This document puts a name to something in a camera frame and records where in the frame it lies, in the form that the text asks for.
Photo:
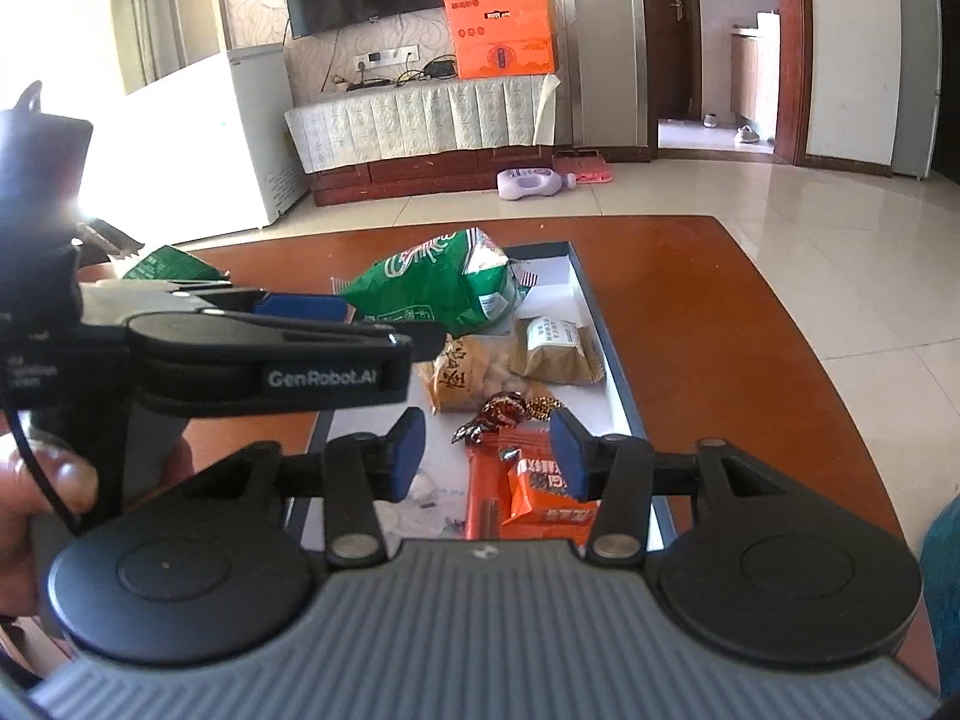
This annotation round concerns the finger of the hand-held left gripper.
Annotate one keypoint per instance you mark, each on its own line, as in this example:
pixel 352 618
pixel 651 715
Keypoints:
pixel 424 341
pixel 300 307

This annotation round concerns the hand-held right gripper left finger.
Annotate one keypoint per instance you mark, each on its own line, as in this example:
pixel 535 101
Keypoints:
pixel 405 454

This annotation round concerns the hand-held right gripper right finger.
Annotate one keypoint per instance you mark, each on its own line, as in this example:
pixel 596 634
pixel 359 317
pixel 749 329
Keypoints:
pixel 570 457

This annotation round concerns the orange snack packet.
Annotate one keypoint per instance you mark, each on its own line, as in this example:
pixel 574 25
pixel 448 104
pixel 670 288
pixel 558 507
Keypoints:
pixel 547 502

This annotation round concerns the brown peanut packet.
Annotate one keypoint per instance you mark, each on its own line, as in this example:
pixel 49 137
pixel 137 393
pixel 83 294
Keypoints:
pixel 465 375

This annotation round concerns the green snack bag red logo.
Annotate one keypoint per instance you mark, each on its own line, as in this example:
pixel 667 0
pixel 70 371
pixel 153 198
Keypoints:
pixel 427 285

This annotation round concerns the brown foil candy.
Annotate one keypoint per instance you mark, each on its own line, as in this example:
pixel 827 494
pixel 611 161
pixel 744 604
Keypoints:
pixel 504 411

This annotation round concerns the red long snack packet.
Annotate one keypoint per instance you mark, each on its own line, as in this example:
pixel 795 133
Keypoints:
pixel 486 495

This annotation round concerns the olive packet with white label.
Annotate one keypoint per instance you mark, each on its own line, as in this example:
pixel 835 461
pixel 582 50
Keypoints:
pixel 555 352

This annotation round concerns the green snack bag striped edge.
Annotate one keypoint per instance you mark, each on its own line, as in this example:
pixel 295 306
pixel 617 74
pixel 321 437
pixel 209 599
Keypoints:
pixel 161 266

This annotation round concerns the blue cardboard box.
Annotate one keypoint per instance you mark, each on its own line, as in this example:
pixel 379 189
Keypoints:
pixel 559 292

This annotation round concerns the person's left hand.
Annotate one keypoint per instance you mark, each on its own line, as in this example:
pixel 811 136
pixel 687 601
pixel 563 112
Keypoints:
pixel 52 480

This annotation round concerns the clear plastic wrapper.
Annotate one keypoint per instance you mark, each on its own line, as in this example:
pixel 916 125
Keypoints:
pixel 420 510

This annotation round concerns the white chest freezer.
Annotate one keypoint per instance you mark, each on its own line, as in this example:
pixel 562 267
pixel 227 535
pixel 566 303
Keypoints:
pixel 225 150

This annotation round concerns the purple plastic bottle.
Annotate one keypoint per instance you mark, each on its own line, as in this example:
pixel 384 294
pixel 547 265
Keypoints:
pixel 532 185

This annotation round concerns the white cabinet cover cloth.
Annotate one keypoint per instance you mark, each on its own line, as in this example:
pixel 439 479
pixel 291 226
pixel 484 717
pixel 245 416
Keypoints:
pixel 420 120

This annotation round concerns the orange cardboard box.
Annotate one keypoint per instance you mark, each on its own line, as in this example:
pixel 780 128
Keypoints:
pixel 499 34

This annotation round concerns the beige curtain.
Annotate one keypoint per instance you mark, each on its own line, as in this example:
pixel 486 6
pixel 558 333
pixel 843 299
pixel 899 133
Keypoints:
pixel 157 7

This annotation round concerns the teal clothing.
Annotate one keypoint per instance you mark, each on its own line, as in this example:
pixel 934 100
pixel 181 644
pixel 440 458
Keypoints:
pixel 941 577

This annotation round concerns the wooden kitchen cabinet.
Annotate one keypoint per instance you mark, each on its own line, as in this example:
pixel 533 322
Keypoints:
pixel 754 75

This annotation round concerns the grey refrigerator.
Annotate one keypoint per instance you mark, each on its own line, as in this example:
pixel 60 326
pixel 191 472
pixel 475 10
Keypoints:
pixel 916 75

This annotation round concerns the wall power outlets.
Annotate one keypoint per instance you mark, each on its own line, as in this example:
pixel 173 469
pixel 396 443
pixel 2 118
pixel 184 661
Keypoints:
pixel 386 55

